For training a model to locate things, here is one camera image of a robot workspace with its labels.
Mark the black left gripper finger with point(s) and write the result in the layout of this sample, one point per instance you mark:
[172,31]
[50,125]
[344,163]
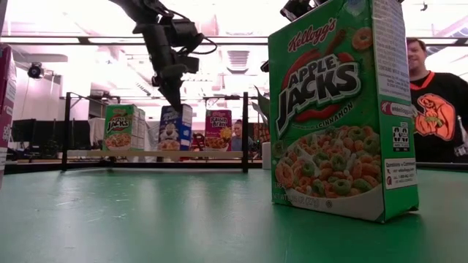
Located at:
[173,93]

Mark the blue Frosted Flakes cereal box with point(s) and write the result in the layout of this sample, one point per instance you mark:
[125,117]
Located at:
[172,135]

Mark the green Apple Jacks cereal box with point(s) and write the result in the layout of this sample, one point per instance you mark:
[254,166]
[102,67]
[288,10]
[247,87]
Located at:
[329,109]
[118,128]

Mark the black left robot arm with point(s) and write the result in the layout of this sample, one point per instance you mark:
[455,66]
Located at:
[135,7]

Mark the person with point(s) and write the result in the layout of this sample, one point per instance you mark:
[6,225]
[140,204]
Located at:
[438,98]
[237,131]

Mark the black ceiling spotlight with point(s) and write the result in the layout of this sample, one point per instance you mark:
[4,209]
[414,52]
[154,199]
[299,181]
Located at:
[34,70]

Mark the green table mat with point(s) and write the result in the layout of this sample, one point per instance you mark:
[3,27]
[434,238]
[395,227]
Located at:
[146,226]

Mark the black table frame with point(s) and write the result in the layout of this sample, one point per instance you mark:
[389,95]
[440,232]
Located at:
[146,164]

